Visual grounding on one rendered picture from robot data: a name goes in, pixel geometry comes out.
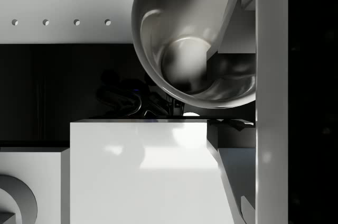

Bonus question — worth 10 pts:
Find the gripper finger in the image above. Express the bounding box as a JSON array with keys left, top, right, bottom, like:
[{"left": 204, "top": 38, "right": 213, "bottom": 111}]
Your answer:
[
  {"left": 206, "top": 0, "right": 257, "bottom": 80},
  {"left": 206, "top": 119, "right": 257, "bottom": 224}
]

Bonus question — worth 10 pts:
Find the black mug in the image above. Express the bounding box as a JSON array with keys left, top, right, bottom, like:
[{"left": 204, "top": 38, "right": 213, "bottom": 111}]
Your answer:
[{"left": 131, "top": 0, "right": 257, "bottom": 109}]

